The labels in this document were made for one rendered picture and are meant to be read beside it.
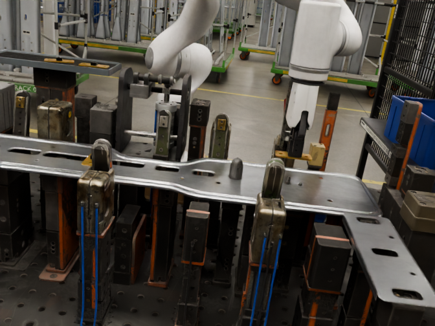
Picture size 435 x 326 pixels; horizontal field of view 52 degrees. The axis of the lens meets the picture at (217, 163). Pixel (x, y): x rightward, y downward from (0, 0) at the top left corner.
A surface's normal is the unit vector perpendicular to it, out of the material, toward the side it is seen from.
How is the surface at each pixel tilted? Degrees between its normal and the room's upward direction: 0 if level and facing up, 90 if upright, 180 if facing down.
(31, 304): 0
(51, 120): 90
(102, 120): 90
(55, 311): 0
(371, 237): 0
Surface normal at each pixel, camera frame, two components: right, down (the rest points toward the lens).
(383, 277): 0.11, -0.93
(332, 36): 0.61, 0.35
